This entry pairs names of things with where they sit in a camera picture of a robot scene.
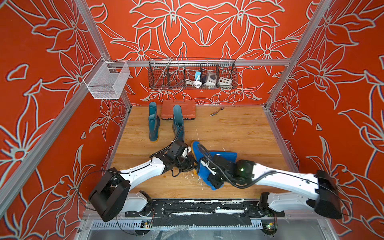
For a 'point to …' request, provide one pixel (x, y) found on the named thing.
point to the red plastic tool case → (188, 106)
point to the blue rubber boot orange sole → (197, 153)
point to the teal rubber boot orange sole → (154, 121)
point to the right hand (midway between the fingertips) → (206, 179)
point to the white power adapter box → (212, 79)
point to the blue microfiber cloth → (203, 173)
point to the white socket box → (224, 81)
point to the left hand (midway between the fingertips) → (199, 165)
